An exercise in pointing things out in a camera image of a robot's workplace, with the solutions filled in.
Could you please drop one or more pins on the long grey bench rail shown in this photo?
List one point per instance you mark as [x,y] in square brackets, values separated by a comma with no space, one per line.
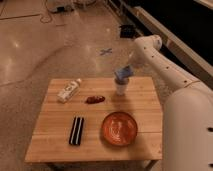
[185,27]

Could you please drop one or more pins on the orange ceramic bowl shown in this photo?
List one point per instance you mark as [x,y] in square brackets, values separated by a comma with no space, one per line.
[119,129]

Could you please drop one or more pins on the white gripper blue band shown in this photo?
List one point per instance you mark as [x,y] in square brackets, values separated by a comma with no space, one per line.
[121,80]

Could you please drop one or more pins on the white plastic bottle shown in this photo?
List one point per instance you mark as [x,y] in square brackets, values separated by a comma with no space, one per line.
[66,93]

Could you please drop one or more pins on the wooden table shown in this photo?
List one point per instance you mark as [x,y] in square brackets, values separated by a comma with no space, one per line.
[50,138]

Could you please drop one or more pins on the dark red food item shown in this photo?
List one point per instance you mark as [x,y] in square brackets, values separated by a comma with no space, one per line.
[95,99]

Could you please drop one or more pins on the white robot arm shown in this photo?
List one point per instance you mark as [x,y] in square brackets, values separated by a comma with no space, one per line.
[187,112]

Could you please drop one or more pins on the black box on floor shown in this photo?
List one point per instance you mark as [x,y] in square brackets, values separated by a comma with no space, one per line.
[127,31]

